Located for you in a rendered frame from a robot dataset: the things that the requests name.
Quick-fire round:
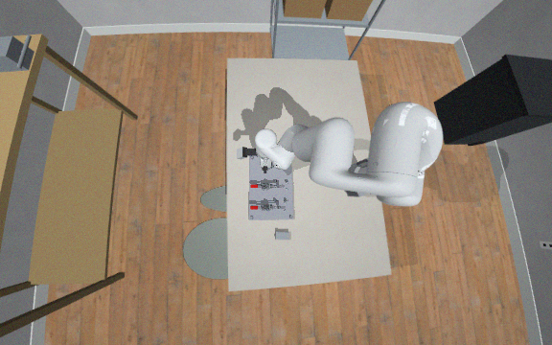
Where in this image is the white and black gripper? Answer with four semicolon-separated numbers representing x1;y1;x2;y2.
260;158;272;173

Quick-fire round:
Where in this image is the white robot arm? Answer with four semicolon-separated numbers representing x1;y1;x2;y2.
237;102;443;206

